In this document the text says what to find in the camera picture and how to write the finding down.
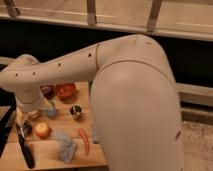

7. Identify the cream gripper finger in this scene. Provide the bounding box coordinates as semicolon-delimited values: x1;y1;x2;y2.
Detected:
16;112;26;127
42;99;55;113

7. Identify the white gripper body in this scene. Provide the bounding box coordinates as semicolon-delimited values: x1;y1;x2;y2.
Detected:
16;97;44;115

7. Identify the black dish brush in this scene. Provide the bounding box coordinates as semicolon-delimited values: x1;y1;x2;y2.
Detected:
16;122;35;169

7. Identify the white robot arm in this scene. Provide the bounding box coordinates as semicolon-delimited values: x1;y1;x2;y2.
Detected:
0;34;184;171

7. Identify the purple bowl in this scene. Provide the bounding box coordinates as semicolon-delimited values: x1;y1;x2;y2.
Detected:
41;86;55;99

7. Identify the orange bowl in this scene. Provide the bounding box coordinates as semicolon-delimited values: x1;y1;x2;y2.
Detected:
54;83;76;100

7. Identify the blue plastic cup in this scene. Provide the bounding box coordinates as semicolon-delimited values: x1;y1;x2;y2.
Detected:
41;108;56;118

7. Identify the white paper cup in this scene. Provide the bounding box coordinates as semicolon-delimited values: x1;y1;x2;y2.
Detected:
28;110;40;120

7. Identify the red yellow apple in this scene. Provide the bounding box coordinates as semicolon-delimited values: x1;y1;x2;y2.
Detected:
35;122;50;138

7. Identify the small metal cup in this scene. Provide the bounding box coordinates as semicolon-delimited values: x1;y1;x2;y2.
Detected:
70;105;82;120

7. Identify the red chili pepper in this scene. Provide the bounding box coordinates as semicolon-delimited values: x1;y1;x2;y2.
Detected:
78;128;90;156

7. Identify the blue grey cloth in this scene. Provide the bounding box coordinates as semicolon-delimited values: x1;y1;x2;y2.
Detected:
52;130;77;164

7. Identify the blue sponge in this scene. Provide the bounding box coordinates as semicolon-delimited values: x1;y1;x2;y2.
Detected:
92;127;99;144

